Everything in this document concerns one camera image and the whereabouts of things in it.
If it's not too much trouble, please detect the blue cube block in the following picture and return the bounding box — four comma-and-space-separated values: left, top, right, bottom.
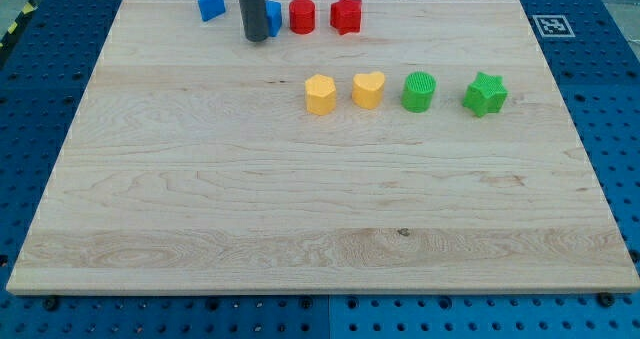
265, 0, 282, 37

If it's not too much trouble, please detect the wooden board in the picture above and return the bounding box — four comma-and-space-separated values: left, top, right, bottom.
7, 0, 639, 295

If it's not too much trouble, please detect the black bolt front right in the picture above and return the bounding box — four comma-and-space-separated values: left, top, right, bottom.
597, 292, 616, 308

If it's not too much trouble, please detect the red cylinder block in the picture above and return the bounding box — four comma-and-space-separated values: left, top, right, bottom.
289, 0, 315, 35

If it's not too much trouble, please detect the black bolt front left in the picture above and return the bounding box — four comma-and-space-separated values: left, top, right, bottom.
42, 296, 59, 312

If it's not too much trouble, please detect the yellow hexagon block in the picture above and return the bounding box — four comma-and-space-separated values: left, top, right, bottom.
305, 74, 337, 115

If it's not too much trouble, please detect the green star block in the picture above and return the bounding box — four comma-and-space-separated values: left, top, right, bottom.
462, 72, 508, 117

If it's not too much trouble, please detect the blue triangle block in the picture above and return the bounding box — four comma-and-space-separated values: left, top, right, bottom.
197, 0, 226, 22

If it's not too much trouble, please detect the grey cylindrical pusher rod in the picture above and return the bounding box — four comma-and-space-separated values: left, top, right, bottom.
239, 0, 269, 43

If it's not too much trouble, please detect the white fiducial marker tag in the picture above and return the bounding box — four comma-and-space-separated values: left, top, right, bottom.
532, 14, 575, 38

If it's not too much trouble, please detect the black bolt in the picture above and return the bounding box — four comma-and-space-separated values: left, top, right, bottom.
597, 292, 616, 308
42, 296, 59, 312

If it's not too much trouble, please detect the yellow heart block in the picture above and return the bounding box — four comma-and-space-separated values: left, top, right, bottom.
351, 71, 386, 109

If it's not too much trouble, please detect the red star block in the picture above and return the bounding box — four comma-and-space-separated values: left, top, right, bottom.
330, 0, 362, 35

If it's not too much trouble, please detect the green cylinder block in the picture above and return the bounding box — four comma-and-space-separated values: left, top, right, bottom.
401, 71, 437, 113

